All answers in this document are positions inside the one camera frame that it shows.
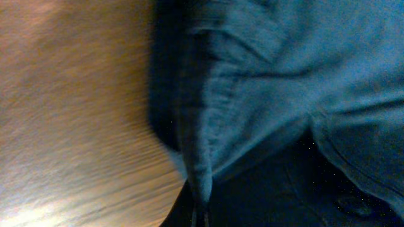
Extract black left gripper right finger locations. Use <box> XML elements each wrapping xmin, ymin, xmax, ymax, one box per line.
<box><xmin>209</xmin><ymin>133</ymin><xmax>403</xmax><ymax>227</ymax></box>

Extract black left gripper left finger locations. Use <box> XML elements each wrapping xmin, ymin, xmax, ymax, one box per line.
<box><xmin>159</xmin><ymin>181</ymin><xmax>197</xmax><ymax>227</ymax></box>

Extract dark navy blue shorts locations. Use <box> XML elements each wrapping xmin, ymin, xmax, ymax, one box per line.
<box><xmin>148</xmin><ymin>0</ymin><xmax>403</xmax><ymax>226</ymax></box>

